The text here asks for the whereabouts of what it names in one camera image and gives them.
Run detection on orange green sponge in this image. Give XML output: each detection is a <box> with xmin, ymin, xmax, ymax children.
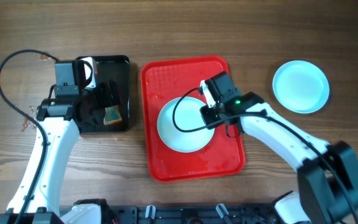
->
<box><xmin>104</xmin><ymin>105</ymin><xmax>122</xmax><ymax>124</ymax></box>

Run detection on red serving tray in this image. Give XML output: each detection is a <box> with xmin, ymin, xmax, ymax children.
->
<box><xmin>140</xmin><ymin>55</ymin><xmax>246</xmax><ymax>182</ymax></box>

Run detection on left black cable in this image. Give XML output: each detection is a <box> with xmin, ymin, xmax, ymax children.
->
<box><xmin>0</xmin><ymin>49</ymin><xmax>60</xmax><ymax>224</ymax></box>

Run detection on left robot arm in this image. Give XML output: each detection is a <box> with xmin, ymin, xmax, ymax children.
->
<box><xmin>3</xmin><ymin>57</ymin><xmax>124</xmax><ymax>223</ymax></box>

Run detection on black cable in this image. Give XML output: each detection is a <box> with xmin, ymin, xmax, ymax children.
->
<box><xmin>172</xmin><ymin>87</ymin><xmax>358</xmax><ymax>224</ymax></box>
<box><xmin>0</xmin><ymin>49</ymin><xmax>60</xmax><ymax>224</ymax></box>

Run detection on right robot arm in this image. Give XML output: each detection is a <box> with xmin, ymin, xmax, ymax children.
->
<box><xmin>199</xmin><ymin>72</ymin><xmax>358</xmax><ymax>223</ymax></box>

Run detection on black water tray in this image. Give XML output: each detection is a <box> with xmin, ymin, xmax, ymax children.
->
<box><xmin>76</xmin><ymin>55</ymin><xmax>131</xmax><ymax>134</ymax></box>

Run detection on right black cable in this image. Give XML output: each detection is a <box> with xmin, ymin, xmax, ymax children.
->
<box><xmin>172</xmin><ymin>87</ymin><xmax>358</xmax><ymax>224</ymax></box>

